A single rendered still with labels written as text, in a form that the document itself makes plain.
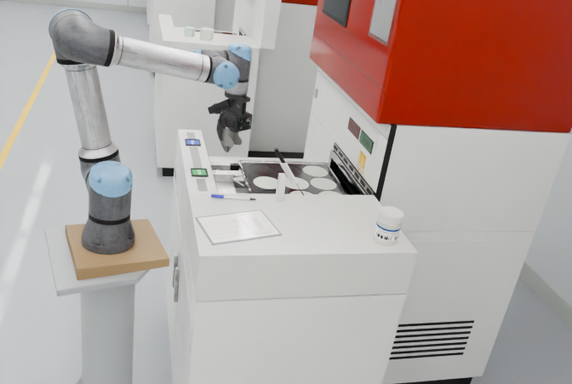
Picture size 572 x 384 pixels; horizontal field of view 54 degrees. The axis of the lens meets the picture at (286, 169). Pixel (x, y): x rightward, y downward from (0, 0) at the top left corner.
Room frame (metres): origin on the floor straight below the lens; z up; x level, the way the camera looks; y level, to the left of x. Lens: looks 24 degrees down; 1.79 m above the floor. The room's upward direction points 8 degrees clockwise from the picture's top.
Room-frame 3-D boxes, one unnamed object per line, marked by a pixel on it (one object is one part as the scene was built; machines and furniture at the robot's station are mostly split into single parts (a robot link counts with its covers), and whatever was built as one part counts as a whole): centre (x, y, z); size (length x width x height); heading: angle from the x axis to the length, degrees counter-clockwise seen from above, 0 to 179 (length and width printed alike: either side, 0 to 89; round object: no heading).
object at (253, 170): (1.88, -0.04, 0.90); 0.34 x 0.34 x 0.01; 17
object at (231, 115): (1.73, 0.19, 1.19); 0.09 x 0.08 x 0.12; 49
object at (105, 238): (1.40, 0.49, 0.90); 0.15 x 0.15 x 0.10
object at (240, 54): (1.74, 0.20, 1.35); 0.09 x 0.08 x 0.11; 119
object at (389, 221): (1.45, -0.32, 1.01); 0.07 x 0.07 x 0.10
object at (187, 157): (1.84, 0.32, 0.89); 0.55 x 0.09 x 0.14; 17
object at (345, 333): (1.77, 0.04, 0.41); 0.96 x 0.64 x 0.82; 17
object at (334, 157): (1.95, -0.24, 0.89); 0.44 x 0.02 x 0.10; 17
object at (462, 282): (2.22, -0.53, 0.41); 0.82 x 0.70 x 0.82; 17
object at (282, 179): (1.61, -0.01, 1.03); 0.06 x 0.04 x 0.13; 107
